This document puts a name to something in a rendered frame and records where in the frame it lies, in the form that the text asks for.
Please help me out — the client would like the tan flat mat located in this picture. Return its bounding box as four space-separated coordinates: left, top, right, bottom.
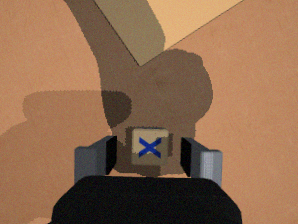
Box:
94 0 244 67

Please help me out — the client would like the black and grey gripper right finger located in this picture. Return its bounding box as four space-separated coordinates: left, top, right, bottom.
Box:
180 137 223 187

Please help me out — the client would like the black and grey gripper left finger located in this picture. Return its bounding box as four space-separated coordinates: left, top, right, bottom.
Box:
74 135 117 184

